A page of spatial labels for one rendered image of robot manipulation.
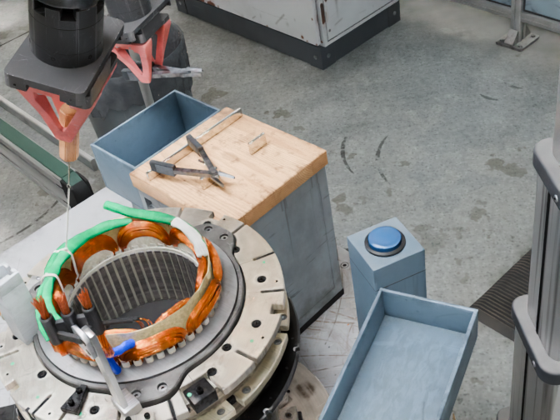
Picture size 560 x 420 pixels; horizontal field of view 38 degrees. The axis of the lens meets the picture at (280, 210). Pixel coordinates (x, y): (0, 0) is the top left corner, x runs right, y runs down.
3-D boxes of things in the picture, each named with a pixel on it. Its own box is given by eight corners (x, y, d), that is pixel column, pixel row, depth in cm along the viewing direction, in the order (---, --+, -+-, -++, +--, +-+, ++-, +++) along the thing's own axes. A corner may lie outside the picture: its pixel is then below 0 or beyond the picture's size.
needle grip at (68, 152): (57, 160, 74) (57, 112, 70) (64, 147, 75) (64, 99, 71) (73, 164, 74) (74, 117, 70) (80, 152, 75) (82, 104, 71)
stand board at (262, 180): (132, 186, 113) (128, 173, 111) (229, 119, 122) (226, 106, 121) (229, 242, 101) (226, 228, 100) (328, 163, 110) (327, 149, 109)
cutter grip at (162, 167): (151, 171, 109) (147, 162, 108) (154, 167, 109) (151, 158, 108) (175, 177, 107) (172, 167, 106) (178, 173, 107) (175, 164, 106)
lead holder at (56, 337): (48, 342, 72) (36, 317, 70) (83, 313, 74) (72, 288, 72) (74, 361, 70) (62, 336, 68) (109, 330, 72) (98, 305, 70)
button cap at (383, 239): (377, 257, 96) (377, 251, 96) (362, 237, 99) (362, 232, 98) (407, 245, 97) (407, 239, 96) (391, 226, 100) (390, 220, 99)
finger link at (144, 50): (117, 89, 112) (96, 29, 106) (144, 62, 117) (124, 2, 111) (158, 93, 109) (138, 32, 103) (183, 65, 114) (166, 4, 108)
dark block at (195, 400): (186, 401, 79) (181, 387, 78) (207, 386, 80) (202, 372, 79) (197, 414, 78) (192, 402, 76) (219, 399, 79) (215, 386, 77)
